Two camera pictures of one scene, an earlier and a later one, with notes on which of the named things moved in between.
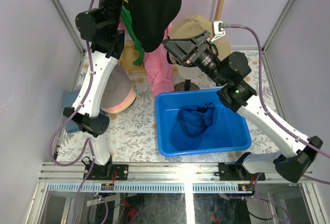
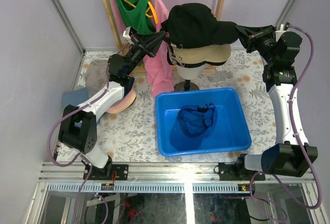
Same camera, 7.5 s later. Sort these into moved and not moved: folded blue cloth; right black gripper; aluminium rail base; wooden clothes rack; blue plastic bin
Moved: right black gripper
Not moved: folded blue cloth; blue plastic bin; aluminium rail base; wooden clothes rack
